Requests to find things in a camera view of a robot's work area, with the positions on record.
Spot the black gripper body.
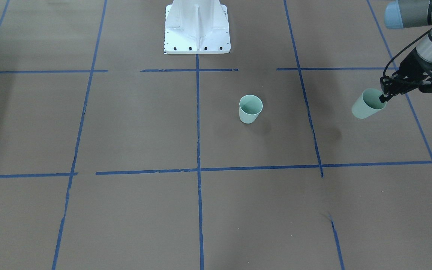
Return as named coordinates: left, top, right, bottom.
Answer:
left=392, top=48, right=432, bottom=90

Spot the green cup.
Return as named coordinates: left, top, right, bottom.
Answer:
left=351, top=88, right=386, bottom=119
left=238, top=94, right=263, bottom=124

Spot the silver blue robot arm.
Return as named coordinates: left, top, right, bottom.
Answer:
left=379, top=0, right=432, bottom=103

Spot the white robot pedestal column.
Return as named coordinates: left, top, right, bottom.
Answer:
left=163, top=0, right=231, bottom=54

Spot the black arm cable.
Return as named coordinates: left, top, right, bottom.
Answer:
left=388, top=26, right=432, bottom=79

